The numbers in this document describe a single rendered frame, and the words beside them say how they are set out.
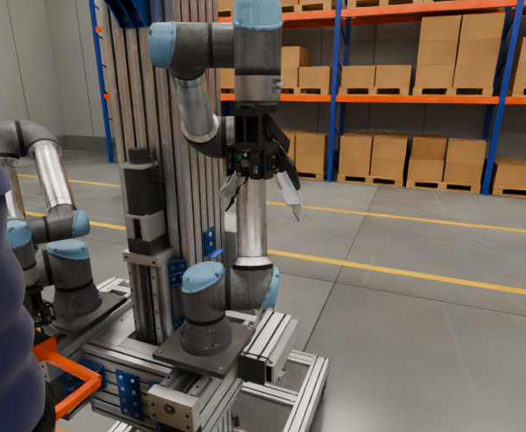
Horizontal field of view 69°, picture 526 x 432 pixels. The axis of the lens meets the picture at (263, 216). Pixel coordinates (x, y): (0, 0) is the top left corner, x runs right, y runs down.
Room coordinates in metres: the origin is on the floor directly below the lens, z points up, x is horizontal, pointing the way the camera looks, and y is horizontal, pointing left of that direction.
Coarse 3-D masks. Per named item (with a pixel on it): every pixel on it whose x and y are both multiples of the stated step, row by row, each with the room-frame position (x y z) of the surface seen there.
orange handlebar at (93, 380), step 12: (48, 360) 0.82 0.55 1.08; (60, 360) 0.81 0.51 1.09; (72, 372) 0.78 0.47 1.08; (84, 372) 0.77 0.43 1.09; (84, 384) 0.73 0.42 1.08; (96, 384) 0.73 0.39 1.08; (72, 396) 0.69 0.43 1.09; (84, 396) 0.70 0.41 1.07; (60, 408) 0.66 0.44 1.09; (72, 408) 0.68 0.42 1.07
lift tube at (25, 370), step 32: (0, 224) 0.51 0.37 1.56; (0, 256) 0.51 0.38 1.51; (0, 288) 0.49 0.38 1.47; (0, 320) 0.47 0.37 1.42; (32, 320) 0.56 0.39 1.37; (0, 352) 0.47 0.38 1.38; (32, 352) 0.56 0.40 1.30; (0, 384) 0.45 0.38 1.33; (32, 384) 0.51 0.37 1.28; (0, 416) 0.45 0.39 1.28; (32, 416) 0.49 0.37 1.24
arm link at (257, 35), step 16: (240, 0) 0.63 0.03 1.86; (256, 0) 0.62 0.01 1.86; (272, 0) 0.63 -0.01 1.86; (240, 16) 0.63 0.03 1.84; (256, 16) 0.62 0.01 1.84; (272, 16) 0.63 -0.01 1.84; (240, 32) 0.63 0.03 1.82; (256, 32) 0.62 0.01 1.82; (272, 32) 0.63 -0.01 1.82; (240, 48) 0.63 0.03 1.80; (256, 48) 0.62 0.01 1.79; (272, 48) 0.63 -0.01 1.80; (240, 64) 0.63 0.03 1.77; (256, 64) 0.62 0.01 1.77; (272, 64) 0.63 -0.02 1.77
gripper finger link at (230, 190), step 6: (234, 174) 0.67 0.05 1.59; (234, 180) 0.67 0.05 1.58; (240, 180) 0.68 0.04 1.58; (246, 180) 0.69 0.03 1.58; (228, 186) 0.67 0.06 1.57; (234, 186) 0.69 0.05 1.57; (240, 186) 0.70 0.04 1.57; (222, 192) 0.66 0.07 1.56; (228, 192) 0.68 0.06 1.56; (234, 192) 0.69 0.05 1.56; (228, 198) 0.69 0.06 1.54; (234, 198) 0.70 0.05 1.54; (228, 204) 0.69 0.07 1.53
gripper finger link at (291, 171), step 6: (282, 156) 0.66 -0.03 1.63; (288, 156) 0.66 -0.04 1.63; (282, 162) 0.65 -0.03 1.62; (288, 162) 0.65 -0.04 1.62; (282, 168) 0.65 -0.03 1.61; (288, 168) 0.65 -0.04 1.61; (294, 168) 0.66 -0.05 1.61; (288, 174) 0.65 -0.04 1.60; (294, 174) 0.65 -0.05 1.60; (294, 180) 0.65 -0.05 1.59; (294, 186) 0.64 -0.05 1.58; (300, 186) 0.65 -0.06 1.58
